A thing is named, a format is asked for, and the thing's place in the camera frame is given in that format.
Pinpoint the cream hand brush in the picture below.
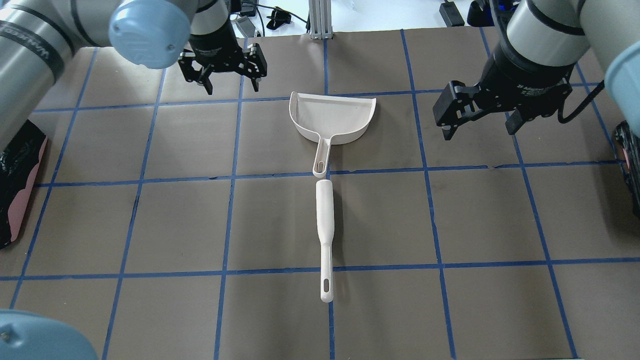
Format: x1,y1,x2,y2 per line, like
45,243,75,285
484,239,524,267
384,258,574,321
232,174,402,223
315,179,335,303

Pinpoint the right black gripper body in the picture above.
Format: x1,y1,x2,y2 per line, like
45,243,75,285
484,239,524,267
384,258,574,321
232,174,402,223
432,47,573,127

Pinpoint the cream plastic dustpan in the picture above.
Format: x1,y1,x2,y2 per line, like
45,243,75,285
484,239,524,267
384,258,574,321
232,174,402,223
288,91,377,179

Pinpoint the black bag bin left side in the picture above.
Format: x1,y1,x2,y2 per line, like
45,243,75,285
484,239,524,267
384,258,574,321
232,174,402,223
0,120,48,249

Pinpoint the black braided cable right arm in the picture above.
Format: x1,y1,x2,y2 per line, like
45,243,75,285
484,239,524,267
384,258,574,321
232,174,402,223
557,80,606,125

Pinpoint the black bag bin right side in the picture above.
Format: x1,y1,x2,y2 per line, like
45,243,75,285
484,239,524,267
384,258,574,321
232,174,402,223
613,120,640,218

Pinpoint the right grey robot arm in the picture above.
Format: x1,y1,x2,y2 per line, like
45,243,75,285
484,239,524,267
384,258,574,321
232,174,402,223
433,0,640,141

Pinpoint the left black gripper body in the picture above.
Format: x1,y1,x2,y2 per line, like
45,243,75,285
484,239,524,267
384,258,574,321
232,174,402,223
178,30,268,84

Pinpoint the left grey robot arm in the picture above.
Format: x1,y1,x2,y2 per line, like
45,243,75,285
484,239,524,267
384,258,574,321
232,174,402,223
0,0,267,248

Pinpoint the aluminium frame post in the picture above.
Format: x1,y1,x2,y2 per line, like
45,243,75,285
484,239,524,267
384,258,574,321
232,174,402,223
307,0,334,40

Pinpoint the black bag bin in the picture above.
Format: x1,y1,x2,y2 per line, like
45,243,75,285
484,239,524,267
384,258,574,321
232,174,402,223
613,120,640,218
0,120,48,249

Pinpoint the black power adapter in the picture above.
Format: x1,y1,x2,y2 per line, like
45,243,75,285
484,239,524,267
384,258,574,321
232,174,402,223
438,0,466,28

